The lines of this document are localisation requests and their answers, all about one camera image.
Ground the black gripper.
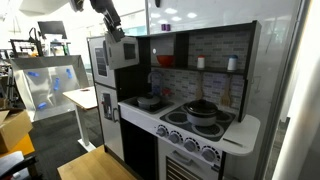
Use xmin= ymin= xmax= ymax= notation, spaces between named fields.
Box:
xmin=101 ymin=4 xmax=125 ymax=42

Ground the toy microwave door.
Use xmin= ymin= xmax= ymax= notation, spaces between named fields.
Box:
xmin=105 ymin=33 xmax=139 ymax=70

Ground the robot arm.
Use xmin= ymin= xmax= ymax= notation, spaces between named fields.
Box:
xmin=69 ymin=0 xmax=125 ymax=42

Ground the upper toy fridge door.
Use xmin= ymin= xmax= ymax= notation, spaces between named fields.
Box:
xmin=87 ymin=36 xmax=116 ymax=88

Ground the toy fridge door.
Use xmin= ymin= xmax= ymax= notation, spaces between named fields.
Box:
xmin=96 ymin=84 xmax=124 ymax=159
xmin=87 ymin=36 xmax=116 ymax=88

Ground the red bowl in microwave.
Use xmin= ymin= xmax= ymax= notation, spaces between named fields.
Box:
xmin=157 ymin=55 xmax=175 ymax=67

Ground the lower toy fridge door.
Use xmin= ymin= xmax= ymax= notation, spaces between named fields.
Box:
xmin=96 ymin=84 xmax=124 ymax=159

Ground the toy oven door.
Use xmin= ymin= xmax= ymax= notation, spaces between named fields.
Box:
xmin=158 ymin=139 xmax=219 ymax=180

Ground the toy sink faucet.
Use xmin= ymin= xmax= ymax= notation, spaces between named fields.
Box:
xmin=148 ymin=71 xmax=163 ymax=95

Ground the black monitor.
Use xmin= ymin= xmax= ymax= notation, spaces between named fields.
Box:
xmin=38 ymin=21 xmax=67 ymax=39

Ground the white standing desk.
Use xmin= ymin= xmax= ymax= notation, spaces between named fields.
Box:
xmin=63 ymin=86 xmax=97 ymax=152

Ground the grey pot in sink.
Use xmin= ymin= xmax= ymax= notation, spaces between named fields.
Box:
xmin=137 ymin=95 xmax=160 ymax=110

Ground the red cap salt shaker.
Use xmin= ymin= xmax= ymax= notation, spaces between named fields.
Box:
xmin=197 ymin=55 xmax=205 ymax=69

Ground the toy kitchen play set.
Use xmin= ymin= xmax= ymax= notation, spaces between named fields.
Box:
xmin=86 ymin=20 xmax=262 ymax=180

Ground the wooden toy spoon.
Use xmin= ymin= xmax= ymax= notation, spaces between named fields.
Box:
xmin=195 ymin=73 xmax=203 ymax=100

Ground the stove knob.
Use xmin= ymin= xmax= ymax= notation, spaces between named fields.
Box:
xmin=184 ymin=138 xmax=199 ymax=152
xmin=156 ymin=125 xmax=168 ymax=137
xmin=201 ymin=146 xmax=220 ymax=162
xmin=168 ymin=131 xmax=182 ymax=144

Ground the grey pot on stove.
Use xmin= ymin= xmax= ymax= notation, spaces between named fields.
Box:
xmin=184 ymin=99 xmax=218 ymax=127

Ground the blue cap pepper shaker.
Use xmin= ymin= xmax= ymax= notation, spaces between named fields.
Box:
xmin=227 ymin=55 xmax=238 ymax=71

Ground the wooden toy spatula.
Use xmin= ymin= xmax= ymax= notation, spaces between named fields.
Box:
xmin=220 ymin=75 xmax=231 ymax=107

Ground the wooden low table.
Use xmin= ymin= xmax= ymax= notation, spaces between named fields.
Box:
xmin=57 ymin=146 xmax=137 ymax=180

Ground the cardboard box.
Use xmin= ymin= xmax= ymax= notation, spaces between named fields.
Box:
xmin=0 ymin=109 xmax=33 ymax=153

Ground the black chair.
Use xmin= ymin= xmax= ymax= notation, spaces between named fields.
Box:
xmin=0 ymin=151 xmax=41 ymax=180

